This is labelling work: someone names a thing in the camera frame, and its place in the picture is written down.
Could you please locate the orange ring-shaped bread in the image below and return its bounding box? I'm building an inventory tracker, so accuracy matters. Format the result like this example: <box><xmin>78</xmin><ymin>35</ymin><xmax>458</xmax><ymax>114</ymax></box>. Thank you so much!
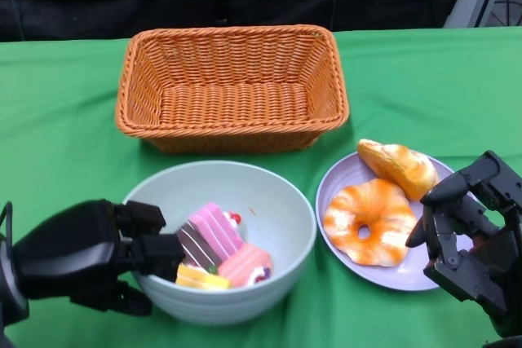
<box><xmin>324</xmin><ymin>178</ymin><xmax>418</xmax><ymax>268</ymax></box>

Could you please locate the pale grey ribbed bowl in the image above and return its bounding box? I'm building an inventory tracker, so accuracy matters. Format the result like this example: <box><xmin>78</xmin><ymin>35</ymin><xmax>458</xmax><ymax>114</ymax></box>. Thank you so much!
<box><xmin>122</xmin><ymin>160</ymin><xmax>318</xmax><ymax>328</ymax></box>

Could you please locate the deep pink cake slice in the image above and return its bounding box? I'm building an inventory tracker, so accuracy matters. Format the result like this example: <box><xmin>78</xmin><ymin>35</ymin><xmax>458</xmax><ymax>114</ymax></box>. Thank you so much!
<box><xmin>188</xmin><ymin>201</ymin><xmax>246</xmax><ymax>262</ymax></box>

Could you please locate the yellow cake slice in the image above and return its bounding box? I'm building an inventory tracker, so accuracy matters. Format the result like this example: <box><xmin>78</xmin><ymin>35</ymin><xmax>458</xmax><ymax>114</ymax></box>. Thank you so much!
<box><xmin>175</xmin><ymin>262</ymin><xmax>230</xmax><ymax>291</ymax></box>

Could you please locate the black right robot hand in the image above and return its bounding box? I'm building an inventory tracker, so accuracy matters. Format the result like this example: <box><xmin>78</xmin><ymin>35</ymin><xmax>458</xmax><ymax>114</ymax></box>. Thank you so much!
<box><xmin>405</xmin><ymin>150</ymin><xmax>522</xmax><ymax>339</ymax></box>

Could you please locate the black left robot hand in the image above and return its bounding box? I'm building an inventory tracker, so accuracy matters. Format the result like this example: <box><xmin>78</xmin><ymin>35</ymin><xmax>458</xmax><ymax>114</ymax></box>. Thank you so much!
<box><xmin>11</xmin><ymin>199</ymin><xmax>187</xmax><ymax>317</ymax></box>

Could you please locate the orange wicker basket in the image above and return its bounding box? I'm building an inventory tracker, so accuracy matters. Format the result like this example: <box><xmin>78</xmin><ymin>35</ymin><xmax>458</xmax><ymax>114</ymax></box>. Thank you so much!
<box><xmin>115</xmin><ymin>24</ymin><xmax>351</xmax><ymax>154</ymax></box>

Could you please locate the orange white oval bread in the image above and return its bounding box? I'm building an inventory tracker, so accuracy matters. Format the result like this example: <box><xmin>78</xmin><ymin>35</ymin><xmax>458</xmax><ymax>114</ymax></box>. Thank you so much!
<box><xmin>357</xmin><ymin>139</ymin><xmax>440</xmax><ymax>202</ymax></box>

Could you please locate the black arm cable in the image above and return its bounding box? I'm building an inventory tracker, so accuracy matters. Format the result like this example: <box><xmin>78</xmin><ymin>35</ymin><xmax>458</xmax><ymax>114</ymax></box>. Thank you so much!
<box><xmin>0</xmin><ymin>200</ymin><xmax>14</xmax><ymax>243</ymax></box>

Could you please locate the salmon pink cake slice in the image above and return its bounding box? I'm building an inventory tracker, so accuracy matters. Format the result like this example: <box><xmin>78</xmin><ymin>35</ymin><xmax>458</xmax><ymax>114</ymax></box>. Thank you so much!
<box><xmin>218</xmin><ymin>243</ymin><xmax>273</xmax><ymax>287</ymax></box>

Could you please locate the brown chocolate cake slice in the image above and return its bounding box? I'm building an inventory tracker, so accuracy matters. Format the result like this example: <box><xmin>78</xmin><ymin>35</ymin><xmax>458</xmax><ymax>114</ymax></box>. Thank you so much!
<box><xmin>175</xmin><ymin>221</ymin><xmax>223</xmax><ymax>268</ymax></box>

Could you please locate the lilac round plate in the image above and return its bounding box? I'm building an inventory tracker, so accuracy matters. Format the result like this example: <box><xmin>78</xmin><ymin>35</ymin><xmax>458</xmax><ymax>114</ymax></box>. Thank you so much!
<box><xmin>316</xmin><ymin>151</ymin><xmax>482</xmax><ymax>292</ymax></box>

